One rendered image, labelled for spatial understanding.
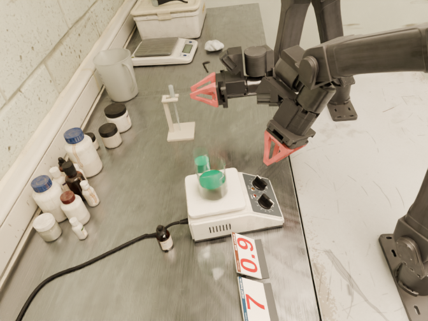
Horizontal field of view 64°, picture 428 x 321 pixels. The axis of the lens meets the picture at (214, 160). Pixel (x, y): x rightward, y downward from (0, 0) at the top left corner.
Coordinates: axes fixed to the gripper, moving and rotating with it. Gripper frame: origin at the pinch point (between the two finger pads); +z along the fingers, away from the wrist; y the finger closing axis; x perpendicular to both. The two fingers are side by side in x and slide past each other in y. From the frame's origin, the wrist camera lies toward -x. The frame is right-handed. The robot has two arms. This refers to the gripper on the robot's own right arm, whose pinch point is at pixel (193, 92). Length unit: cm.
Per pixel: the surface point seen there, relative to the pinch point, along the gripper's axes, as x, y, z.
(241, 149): 13.8, 10.3, -11.4
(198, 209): 4.6, 37.8, -1.7
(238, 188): 4.8, 33.1, -10.2
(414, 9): 29, -106, -110
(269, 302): 13, 54, -14
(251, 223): 9.8, 38.5, -12.1
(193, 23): 7, -70, 4
